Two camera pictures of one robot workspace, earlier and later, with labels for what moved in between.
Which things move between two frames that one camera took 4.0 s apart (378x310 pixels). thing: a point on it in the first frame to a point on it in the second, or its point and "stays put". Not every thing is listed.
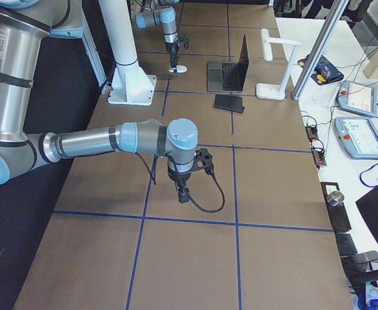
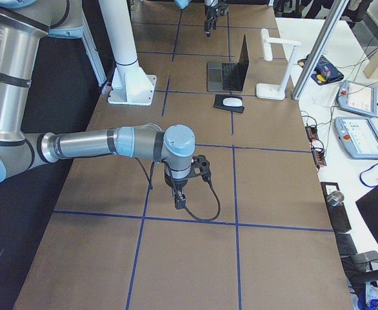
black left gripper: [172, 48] to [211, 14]
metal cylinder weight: [335, 197] stays put
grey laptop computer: [228, 76] stays put
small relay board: [311, 132] stays put
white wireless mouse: [179, 69] to [232, 102]
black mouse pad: [229, 103] stays put
